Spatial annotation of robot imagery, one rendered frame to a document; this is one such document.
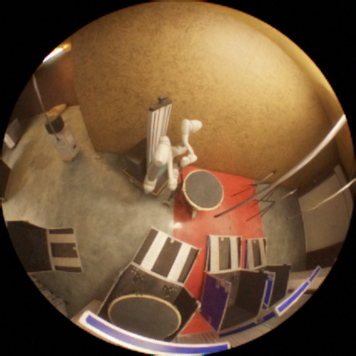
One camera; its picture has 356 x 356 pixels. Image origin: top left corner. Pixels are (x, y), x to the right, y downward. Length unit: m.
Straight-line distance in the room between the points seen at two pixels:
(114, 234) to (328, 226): 7.87
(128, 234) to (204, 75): 2.90
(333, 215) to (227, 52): 6.87
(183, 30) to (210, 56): 0.53
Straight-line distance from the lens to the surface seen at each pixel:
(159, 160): 1.00
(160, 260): 2.32
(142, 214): 2.36
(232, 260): 2.79
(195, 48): 1.84
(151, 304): 1.56
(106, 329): 0.92
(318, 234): 7.19
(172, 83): 1.88
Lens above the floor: 2.31
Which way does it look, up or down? 57 degrees down
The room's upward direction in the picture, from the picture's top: 23 degrees clockwise
